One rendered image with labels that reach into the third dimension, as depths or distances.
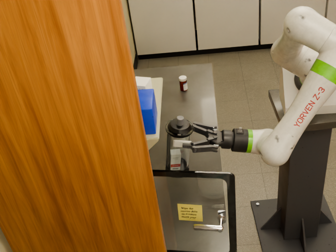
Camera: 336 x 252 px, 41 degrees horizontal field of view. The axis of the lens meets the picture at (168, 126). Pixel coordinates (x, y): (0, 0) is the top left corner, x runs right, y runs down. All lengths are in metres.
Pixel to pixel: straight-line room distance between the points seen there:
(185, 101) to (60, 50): 1.41
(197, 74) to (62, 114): 1.55
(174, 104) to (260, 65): 2.22
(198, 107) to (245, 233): 0.97
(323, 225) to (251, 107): 1.33
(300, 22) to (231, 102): 2.41
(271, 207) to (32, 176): 2.03
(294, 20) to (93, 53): 0.83
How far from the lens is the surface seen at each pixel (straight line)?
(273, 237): 2.91
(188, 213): 1.45
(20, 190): 1.36
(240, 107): 3.92
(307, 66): 2.02
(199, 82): 2.52
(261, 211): 3.04
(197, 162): 2.01
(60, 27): 1.02
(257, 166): 3.35
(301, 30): 1.64
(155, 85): 1.47
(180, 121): 1.71
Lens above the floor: 2.30
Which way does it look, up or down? 38 degrees down
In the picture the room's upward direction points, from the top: 8 degrees counter-clockwise
